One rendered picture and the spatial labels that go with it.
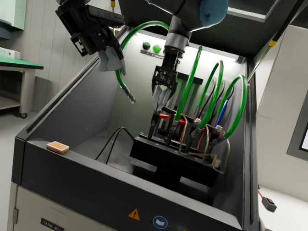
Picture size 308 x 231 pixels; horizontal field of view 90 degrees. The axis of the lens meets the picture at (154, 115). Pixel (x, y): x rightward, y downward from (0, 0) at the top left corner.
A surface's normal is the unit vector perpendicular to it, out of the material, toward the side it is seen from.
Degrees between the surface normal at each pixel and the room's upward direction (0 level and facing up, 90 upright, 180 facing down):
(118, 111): 90
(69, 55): 90
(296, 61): 76
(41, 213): 90
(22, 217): 90
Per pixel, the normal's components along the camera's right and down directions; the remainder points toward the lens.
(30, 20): -0.06, 0.22
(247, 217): 0.07, -0.56
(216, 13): 0.35, 0.33
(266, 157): -0.12, -0.05
